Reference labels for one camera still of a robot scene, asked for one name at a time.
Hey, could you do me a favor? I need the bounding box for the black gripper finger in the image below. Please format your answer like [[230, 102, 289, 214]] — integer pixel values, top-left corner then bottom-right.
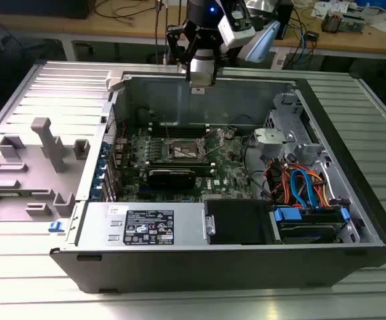
[[210, 31, 221, 86], [165, 23, 199, 83]]

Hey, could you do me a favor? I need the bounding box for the CPU plate silver top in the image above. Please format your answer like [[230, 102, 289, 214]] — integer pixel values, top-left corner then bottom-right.
[[189, 71, 213, 95]]

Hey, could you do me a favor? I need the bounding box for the metal CPU cooler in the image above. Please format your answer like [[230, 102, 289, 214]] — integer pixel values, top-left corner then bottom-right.
[[321, 9, 344, 33]]

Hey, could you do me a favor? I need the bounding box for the pale blue teach pendant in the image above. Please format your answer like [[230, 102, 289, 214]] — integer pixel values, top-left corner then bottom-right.
[[245, 19, 280, 63]]

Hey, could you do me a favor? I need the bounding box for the silver antistatic bag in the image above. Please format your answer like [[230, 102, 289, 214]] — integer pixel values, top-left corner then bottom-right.
[[245, 0, 280, 21]]

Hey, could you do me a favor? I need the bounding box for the wooden desk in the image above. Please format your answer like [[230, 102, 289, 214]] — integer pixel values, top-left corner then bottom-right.
[[269, 0, 386, 63], [0, 0, 280, 63]]

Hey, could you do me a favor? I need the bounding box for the tall black box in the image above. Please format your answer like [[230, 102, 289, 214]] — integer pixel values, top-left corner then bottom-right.
[[277, 0, 295, 41]]

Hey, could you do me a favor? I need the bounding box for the green RAM stick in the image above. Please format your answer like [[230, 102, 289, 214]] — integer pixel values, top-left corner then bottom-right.
[[148, 159, 214, 169]]

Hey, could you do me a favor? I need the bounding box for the silver drive cage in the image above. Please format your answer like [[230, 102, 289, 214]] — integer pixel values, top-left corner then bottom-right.
[[253, 91, 329, 161]]

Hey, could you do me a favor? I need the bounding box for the green motherboard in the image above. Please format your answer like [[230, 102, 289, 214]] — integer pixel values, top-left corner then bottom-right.
[[112, 123, 270, 204]]

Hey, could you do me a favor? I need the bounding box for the black graphics card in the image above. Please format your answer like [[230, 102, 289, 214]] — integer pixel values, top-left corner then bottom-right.
[[147, 168, 197, 190]]

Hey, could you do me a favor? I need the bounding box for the black computer box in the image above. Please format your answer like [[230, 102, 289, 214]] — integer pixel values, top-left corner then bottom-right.
[[0, 0, 97, 20]]

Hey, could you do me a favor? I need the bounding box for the grey electronic device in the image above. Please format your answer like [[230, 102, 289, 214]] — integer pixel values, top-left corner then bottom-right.
[[341, 11, 369, 33]]

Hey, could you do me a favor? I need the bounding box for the dark office chair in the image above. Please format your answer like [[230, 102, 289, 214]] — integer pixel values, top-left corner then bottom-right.
[[0, 28, 63, 111]]

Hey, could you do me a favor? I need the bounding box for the silver power supply unit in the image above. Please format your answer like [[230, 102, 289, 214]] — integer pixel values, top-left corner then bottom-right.
[[64, 201, 211, 249]]

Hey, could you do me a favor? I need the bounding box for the hard disk blue carrier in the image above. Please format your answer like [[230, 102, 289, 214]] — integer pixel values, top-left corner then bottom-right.
[[272, 205, 352, 245]]

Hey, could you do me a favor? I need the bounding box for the grey parts rack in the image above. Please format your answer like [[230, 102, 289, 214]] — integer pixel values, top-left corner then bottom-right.
[[0, 116, 91, 223]]

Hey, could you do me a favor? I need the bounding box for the black PC case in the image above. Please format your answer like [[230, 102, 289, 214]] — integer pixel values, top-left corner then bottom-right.
[[49, 68, 386, 295]]

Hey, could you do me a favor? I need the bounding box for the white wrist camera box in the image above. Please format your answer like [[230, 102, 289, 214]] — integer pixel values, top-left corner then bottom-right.
[[217, 9, 257, 50]]

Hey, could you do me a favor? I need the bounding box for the blue network cable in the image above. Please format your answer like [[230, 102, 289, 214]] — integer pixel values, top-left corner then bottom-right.
[[295, 25, 310, 63]]

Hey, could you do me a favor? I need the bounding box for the blue data wire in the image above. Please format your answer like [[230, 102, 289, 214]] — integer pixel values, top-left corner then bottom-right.
[[289, 168, 315, 210]]

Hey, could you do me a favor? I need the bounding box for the orange data wire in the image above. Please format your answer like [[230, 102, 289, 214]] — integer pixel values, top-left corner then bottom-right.
[[309, 169, 333, 209]]

